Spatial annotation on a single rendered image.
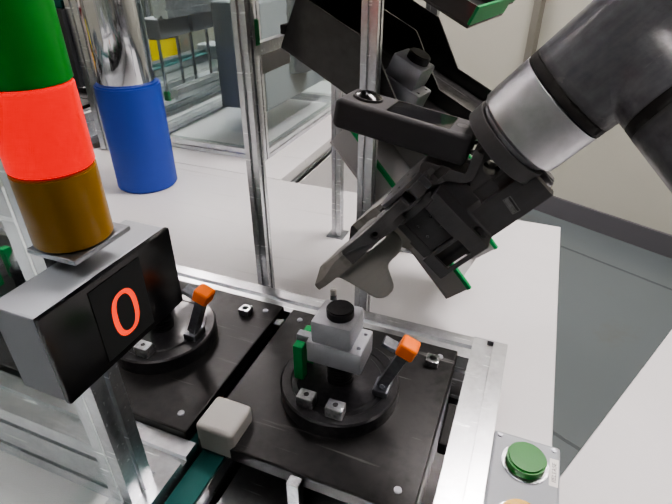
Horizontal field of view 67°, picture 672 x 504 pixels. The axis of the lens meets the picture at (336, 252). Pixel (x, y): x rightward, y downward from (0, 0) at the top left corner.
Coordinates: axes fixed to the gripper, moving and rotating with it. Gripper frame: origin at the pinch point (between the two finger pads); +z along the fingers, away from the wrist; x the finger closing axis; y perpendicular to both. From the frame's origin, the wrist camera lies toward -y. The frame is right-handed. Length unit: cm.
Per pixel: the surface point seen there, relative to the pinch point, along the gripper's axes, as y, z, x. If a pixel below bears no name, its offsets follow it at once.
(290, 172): -15, 54, 81
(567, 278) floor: 112, 58, 193
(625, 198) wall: 114, 25, 248
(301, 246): 0, 40, 45
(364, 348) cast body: 9.9, 5.9, -0.9
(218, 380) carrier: 2.1, 23.6, -4.2
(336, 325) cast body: 5.7, 5.4, -1.9
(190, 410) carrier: 1.8, 23.9, -9.3
